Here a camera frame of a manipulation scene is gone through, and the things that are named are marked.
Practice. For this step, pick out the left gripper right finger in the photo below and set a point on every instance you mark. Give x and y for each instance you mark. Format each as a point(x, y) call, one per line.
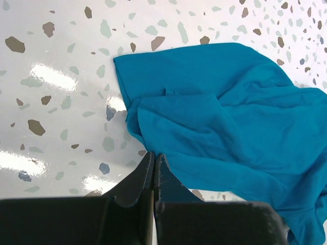
point(183, 218)

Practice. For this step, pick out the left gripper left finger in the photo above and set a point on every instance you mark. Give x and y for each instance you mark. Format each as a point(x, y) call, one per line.
point(123, 215)

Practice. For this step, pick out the blue t-shirt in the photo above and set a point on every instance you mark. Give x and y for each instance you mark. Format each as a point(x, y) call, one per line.
point(230, 119)

